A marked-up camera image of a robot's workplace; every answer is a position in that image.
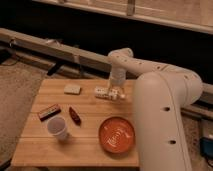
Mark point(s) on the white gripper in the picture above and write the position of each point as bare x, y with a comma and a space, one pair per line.
117, 78

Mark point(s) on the white patterned bottle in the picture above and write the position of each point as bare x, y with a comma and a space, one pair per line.
104, 93

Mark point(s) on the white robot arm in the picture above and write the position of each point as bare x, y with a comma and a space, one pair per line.
160, 137

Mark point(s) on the orange bowl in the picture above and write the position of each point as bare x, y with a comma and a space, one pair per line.
116, 135

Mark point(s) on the wooden table board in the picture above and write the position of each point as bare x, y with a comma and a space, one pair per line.
36, 147

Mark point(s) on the brown chocolate bar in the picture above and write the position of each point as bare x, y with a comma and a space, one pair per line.
49, 112

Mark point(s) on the white plastic cup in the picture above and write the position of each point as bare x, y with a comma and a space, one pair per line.
57, 127

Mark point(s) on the blue box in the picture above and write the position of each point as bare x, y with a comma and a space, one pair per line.
206, 147

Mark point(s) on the grey metal rail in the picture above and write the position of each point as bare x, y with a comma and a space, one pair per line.
66, 53

